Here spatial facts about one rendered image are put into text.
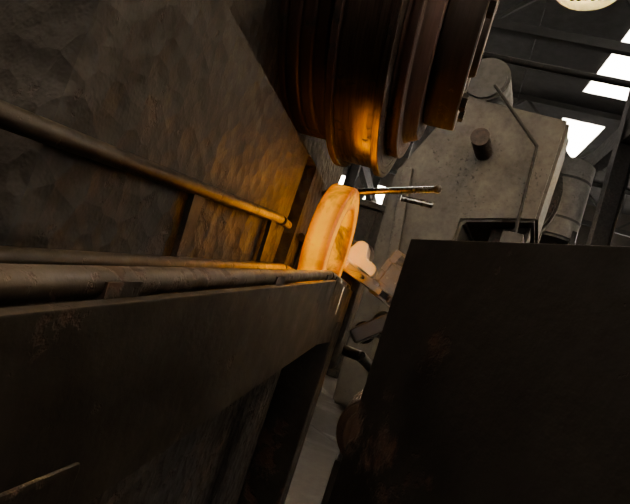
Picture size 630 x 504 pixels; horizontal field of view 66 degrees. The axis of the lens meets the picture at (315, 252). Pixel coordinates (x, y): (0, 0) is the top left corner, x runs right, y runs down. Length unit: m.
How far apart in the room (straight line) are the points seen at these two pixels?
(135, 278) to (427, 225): 3.31
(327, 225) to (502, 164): 2.97
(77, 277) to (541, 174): 3.40
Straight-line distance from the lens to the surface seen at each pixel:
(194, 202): 0.41
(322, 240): 0.62
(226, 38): 0.43
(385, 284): 0.79
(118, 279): 0.19
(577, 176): 9.92
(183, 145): 0.40
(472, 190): 3.50
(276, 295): 0.37
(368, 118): 0.65
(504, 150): 3.58
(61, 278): 0.17
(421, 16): 0.63
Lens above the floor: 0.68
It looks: 5 degrees up
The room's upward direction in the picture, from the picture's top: 18 degrees clockwise
